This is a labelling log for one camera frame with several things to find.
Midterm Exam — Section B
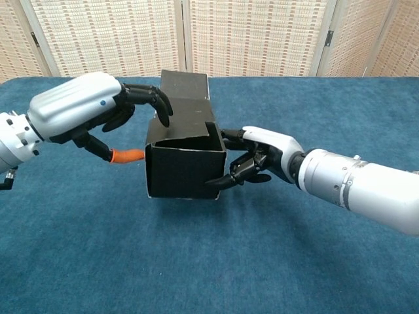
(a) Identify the left robot hand orange thumb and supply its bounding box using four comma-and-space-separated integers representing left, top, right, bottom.
26, 71, 174, 164

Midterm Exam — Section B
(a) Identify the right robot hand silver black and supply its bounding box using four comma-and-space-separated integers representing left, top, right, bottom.
204, 126, 305, 192

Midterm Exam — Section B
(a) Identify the dark cardboard folding box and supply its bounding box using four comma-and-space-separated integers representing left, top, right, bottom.
144, 69, 227, 200

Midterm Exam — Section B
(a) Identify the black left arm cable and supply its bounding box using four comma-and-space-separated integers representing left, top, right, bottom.
0, 168, 19, 192

